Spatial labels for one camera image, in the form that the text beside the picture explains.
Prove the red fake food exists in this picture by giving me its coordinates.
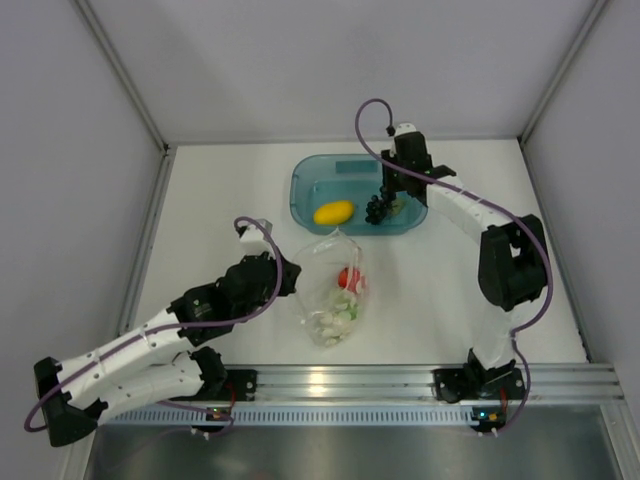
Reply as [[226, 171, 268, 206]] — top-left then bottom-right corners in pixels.
[[337, 267, 367, 295]]

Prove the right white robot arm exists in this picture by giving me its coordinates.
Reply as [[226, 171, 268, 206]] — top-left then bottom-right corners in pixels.
[[380, 123, 549, 404]]

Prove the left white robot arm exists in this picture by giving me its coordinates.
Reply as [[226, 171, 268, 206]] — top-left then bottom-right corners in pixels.
[[34, 252, 301, 448]]

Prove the dark blue fake food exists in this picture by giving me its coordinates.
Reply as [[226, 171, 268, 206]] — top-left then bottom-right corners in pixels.
[[365, 186, 406, 225]]

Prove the aluminium mounting rail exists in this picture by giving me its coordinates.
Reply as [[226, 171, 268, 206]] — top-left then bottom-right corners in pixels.
[[249, 363, 624, 404]]

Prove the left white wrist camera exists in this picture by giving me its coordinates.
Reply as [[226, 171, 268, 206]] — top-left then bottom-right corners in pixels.
[[234, 219, 273, 256]]

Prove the white fake food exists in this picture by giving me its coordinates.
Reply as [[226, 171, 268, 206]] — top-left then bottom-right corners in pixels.
[[307, 311, 358, 348]]

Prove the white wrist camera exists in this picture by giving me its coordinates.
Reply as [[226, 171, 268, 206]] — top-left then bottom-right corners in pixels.
[[386, 123, 417, 137], [234, 219, 273, 256]]

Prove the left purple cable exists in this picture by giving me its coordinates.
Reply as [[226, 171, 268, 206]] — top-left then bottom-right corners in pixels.
[[22, 215, 286, 433]]

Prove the slotted cable duct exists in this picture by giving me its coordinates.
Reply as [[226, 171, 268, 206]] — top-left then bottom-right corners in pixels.
[[107, 404, 501, 428]]

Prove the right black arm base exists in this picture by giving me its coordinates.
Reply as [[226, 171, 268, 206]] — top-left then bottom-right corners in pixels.
[[433, 367, 478, 404]]

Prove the clear dotted zip bag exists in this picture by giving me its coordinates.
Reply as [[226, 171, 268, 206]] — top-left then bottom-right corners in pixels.
[[293, 229, 369, 349]]

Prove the teal plastic bin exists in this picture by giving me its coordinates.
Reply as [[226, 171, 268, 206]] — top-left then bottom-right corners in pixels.
[[289, 154, 427, 236]]

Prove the purple cable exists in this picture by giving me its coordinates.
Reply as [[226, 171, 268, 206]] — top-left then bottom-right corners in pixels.
[[22, 215, 286, 433], [354, 98, 555, 441]]

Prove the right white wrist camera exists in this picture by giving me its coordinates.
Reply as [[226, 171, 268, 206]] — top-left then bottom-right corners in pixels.
[[386, 123, 417, 137]]

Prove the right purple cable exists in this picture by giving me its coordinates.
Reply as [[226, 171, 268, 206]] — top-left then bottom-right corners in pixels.
[[354, 98, 555, 441]]

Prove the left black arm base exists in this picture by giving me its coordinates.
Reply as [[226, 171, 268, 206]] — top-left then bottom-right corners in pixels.
[[203, 368, 258, 403]]

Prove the yellow fake food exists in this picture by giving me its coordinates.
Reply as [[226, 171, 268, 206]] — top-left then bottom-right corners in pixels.
[[313, 200, 355, 225]]

